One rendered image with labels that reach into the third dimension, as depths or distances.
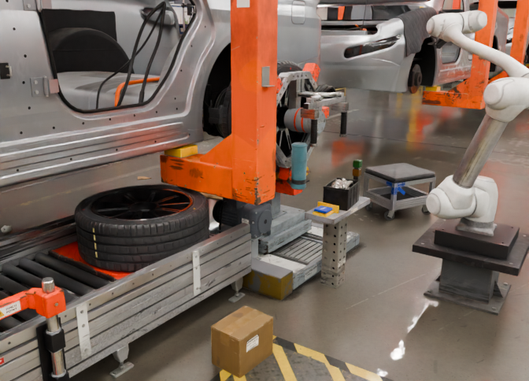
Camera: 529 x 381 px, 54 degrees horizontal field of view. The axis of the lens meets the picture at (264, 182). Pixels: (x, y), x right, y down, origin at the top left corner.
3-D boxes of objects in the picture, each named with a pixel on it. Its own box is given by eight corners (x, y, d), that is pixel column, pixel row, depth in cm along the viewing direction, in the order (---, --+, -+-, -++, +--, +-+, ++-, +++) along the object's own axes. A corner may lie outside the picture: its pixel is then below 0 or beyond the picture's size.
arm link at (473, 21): (470, 12, 267) (448, 14, 263) (491, 6, 252) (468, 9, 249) (471, 34, 269) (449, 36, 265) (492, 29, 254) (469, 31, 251)
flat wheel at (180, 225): (127, 216, 309) (123, 179, 302) (228, 231, 288) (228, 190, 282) (49, 261, 249) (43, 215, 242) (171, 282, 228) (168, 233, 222)
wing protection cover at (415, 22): (410, 53, 591) (414, 6, 577) (437, 54, 574) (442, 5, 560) (386, 56, 536) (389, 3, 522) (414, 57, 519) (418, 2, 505)
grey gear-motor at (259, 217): (220, 238, 327) (219, 186, 317) (274, 255, 303) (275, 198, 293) (200, 248, 313) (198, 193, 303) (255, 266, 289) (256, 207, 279)
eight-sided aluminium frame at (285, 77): (312, 155, 333) (315, 68, 318) (320, 157, 330) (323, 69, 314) (262, 172, 291) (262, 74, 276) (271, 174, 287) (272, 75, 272)
